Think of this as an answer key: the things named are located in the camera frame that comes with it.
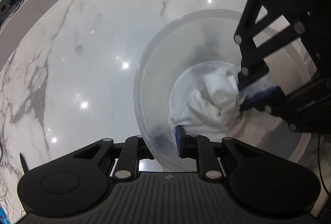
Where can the white cloth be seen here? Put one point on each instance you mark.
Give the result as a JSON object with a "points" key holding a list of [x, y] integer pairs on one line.
{"points": [[212, 109]]}

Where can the clear plastic bowl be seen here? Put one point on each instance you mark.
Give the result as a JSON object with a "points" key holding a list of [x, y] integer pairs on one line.
{"points": [[188, 76]]}

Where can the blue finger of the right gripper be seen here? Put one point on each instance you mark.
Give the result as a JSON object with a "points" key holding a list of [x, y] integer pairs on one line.
{"points": [[274, 102], [253, 66]]}

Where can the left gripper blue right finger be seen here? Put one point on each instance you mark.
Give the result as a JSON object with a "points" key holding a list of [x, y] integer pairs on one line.
{"points": [[207, 154]]}

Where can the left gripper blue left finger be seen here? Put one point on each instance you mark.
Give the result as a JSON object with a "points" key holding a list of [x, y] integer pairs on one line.
{"points": [[133, 150]]}

